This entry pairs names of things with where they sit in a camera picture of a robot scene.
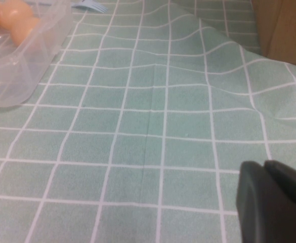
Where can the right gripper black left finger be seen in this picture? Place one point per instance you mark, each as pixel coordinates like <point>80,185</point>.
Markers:
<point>264,210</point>

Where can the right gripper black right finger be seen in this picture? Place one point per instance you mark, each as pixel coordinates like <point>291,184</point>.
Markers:
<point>292,184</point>

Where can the brown cardboard box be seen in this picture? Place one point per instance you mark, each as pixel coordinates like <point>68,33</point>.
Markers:
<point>284,30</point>

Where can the clear plastic egg box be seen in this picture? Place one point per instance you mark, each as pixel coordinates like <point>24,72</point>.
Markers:
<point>36,63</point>

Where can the beige plastic egg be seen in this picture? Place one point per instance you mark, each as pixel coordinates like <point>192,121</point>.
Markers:
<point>13,15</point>

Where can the green white-grid tablecloth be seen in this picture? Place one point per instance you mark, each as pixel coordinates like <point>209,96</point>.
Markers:
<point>147,126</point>

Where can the blue plastic fork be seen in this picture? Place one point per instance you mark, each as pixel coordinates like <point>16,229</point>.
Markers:
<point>92,5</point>

